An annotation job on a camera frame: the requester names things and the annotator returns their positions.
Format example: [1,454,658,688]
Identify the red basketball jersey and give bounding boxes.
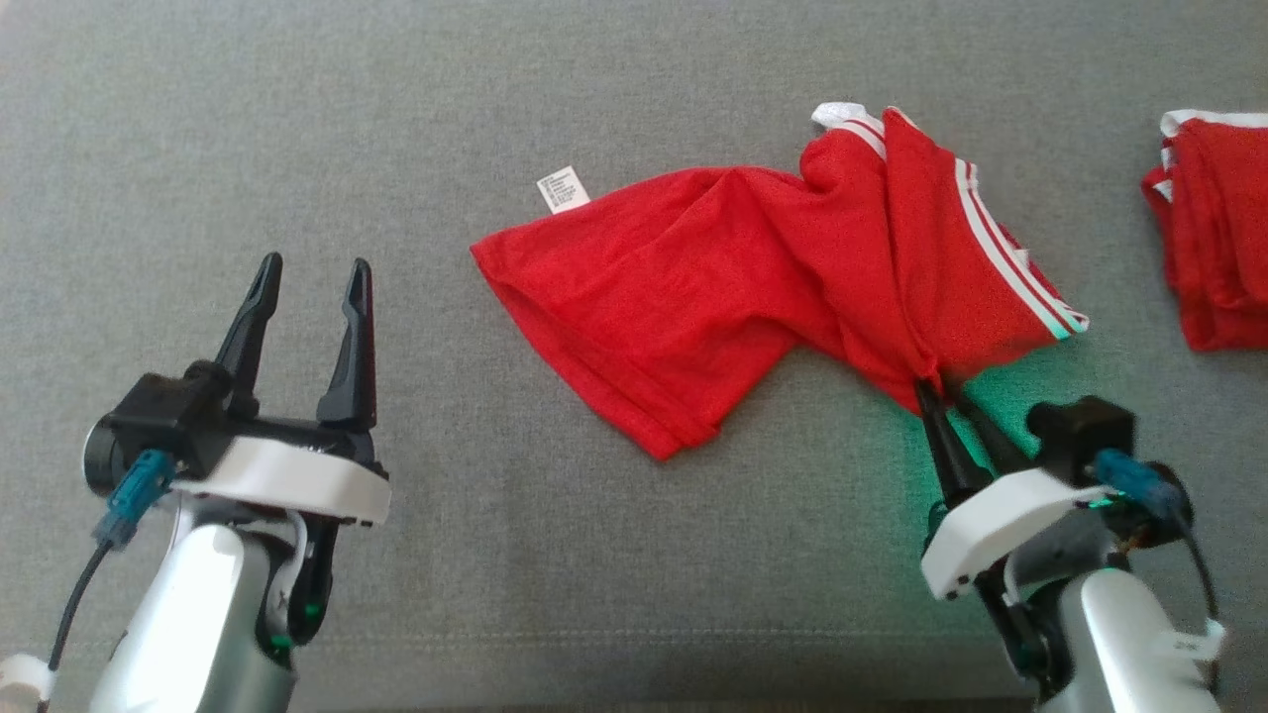
[469,102,1091,462]

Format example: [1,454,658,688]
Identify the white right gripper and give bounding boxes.
[913,377,1117,603]

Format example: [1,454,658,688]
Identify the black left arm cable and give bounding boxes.
[45,540,115,674]

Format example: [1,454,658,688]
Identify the teal left cable connector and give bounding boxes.
[92,449,177,551]

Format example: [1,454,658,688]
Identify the grey sofa seat cushion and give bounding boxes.
[0,0,1268,706]

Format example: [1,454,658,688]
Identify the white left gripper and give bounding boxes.
[170,252,393,527]

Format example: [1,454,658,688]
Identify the white left cable label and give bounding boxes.
[0,654,57,712]

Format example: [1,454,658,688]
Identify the red shorts with white stripe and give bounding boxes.
[1139,109,1268,354]

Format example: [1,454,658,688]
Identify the white right cable label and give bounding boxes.
[1154,619,1229,662]

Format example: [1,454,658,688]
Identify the white cable label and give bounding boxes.
[0,654,57,712]
[1154,619,1229,662]

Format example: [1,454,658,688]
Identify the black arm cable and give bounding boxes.
[1179,515,1224,694]
[45,540,115,674]

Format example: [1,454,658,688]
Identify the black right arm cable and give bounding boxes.
[1179,515,1224,694]

